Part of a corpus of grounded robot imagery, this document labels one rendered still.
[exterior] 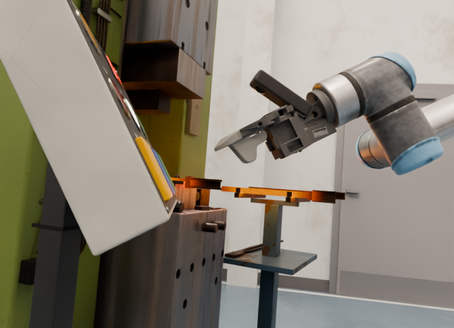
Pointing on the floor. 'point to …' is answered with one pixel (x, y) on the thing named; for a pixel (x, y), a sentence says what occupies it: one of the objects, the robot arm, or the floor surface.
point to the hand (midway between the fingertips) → (219, 143)
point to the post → (55, 261)
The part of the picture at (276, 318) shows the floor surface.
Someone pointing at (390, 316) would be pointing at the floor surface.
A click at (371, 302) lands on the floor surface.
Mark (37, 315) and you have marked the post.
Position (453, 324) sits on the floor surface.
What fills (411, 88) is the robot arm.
